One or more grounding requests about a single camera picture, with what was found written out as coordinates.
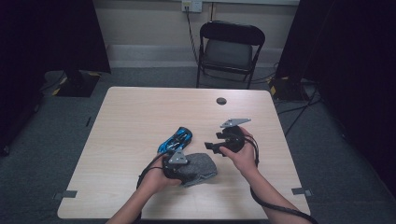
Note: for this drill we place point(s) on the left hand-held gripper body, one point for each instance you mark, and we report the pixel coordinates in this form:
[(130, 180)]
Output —
[(174, 169)]

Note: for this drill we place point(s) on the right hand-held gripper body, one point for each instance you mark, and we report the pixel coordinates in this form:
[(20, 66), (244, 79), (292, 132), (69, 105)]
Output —
[(233, 140)]

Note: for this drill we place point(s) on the grey cloth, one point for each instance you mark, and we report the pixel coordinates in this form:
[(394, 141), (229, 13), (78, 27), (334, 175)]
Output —
[(200, 168)]

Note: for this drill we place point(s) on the blue toy car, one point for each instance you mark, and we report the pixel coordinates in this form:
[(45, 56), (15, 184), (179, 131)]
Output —
[(176, 140)]

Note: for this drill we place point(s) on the person's right hand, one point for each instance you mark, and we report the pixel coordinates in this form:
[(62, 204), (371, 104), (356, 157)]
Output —
[(246, 158)]

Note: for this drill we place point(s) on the person's left hand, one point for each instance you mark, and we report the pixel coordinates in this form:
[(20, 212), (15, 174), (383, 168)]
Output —
[(154, 182)]

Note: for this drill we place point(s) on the round black table grommet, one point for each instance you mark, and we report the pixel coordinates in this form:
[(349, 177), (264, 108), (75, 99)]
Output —
[(221, 101)]

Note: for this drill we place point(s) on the black stand base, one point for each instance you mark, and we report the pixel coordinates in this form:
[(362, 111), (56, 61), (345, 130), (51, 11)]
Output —
[(77, 87), (288, 90)]

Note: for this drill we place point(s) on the grey tape strip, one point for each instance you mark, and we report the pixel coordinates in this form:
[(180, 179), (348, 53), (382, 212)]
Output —
[(67, 194), (300, 191)]

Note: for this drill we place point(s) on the black folding chair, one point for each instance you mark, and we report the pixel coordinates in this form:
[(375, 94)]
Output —
[(232, 54)]

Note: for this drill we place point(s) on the black curtain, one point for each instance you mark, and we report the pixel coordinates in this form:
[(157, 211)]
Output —
[(358, 62), (46, 37)]

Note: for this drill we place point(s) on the white wall outlet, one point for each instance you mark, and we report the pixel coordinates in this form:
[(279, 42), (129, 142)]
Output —
[(196, 5)]

